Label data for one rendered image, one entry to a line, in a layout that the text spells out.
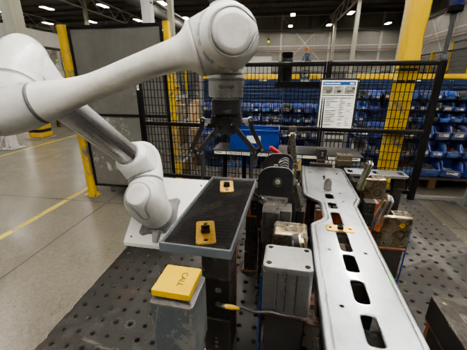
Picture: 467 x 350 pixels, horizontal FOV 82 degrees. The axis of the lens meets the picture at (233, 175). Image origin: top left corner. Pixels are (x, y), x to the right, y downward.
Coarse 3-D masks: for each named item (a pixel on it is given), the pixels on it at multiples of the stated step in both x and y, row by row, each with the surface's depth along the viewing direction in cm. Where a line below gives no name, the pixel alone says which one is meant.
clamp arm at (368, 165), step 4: (368, 160) 117; (368, 164) 116; (372, 164) 116; (364, 168) 117; (368, 168) 116; (364, 172) 118; (368, 172) 117; (360, 176) 122; (364, 176) 118; (360, 180) 120; (364, 180) 118; (360, 184) 119; (364, 184) 119; (360, 188) 120
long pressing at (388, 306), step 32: (320, 192) 114; (352, 192) 114; (320, 224) 89; (352, 224) 89; (320, 256) 73; (352, 256) 73; (320, 288) 61; (384, 288) 62; (320, 320) 54; (352, 320) 54; (384, 320) 54
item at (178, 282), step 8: (168, 272) 43; (176, 272) 43; (184, 272) 43; (192, 272) 43; (200, 272) 43; (160, 280) 42; (168, 280) 42; (176, 280) 42; (184, 280) 42; (192, 280) 42; (152, 288) 40; (160, 288) 40; (168, 288) 40; (176, 288) 40; (184, 288) 40; (192, 288) 40; (160, 296) 40; (168, 296) 39; (176, 296) 39; (184, 296) 39
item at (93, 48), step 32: (64, 32) 291; (96, 32) 287; (128, 32) 281; (160, 32) 275; (96, 64) 298; (128, 96) 304; (160, 96) 298; (128, 128) 318; (160, 128) 312; (96, 160) 340; (96, 192) 357
